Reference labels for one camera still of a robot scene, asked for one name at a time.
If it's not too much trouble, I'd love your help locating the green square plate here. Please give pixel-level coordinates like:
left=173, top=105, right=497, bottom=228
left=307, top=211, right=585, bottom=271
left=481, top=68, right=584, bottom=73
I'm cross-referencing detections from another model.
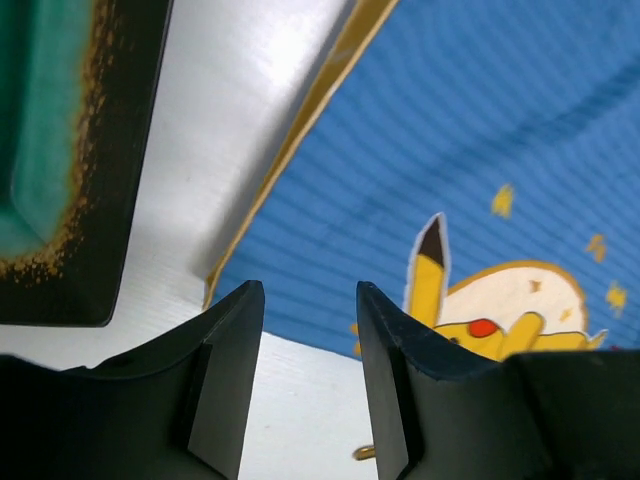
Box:
left=1, top=0, right=172, bottom=327

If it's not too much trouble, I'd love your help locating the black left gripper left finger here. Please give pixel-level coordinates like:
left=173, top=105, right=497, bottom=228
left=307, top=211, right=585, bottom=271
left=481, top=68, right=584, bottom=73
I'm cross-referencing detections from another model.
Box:
left=1, top=281, right=264, bottom=479

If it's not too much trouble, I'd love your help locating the blue Pikachu cloth placemat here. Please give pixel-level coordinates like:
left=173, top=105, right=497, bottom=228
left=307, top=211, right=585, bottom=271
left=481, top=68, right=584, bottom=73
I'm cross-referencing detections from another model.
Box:
left=207, top=1, right=639, bottom=360

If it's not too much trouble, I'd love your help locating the gold fork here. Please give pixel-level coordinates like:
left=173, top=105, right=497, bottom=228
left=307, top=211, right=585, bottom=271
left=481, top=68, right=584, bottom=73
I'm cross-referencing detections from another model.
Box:
left=352, top=444, right=376, bottom=461

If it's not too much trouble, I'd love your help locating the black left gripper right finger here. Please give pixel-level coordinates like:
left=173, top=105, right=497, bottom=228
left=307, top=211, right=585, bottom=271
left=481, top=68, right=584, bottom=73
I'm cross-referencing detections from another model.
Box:
left=357, top=282, right=639, bottom=480

